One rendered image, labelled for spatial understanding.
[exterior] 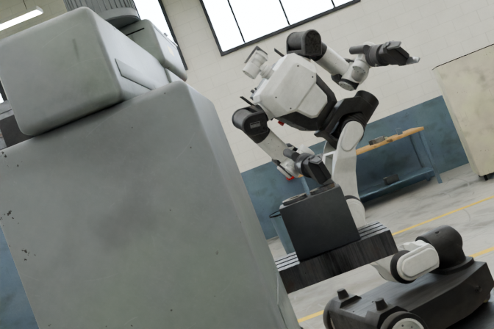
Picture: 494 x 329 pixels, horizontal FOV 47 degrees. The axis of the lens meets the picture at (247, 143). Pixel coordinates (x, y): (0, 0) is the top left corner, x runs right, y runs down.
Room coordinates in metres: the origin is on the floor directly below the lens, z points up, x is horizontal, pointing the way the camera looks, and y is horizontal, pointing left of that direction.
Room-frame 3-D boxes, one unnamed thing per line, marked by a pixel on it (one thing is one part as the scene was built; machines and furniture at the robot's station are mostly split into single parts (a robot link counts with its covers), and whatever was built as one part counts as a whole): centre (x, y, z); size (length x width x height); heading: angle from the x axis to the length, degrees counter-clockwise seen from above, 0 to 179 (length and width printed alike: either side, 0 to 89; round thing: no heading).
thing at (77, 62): (1.49, 0.28, 1.66); 0.80 x 0.23 x 0.20; 177
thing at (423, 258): (2.53, -0.47, 0.68); 0.21 x 0.20 x 0.13; 108
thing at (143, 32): (1.97, 0.26, 1.81); 0.47 x 0.26 x 0.16; 177
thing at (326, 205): (1.94, -0.13, 1.08); 0.22 x 0.12 x 0.20; 84
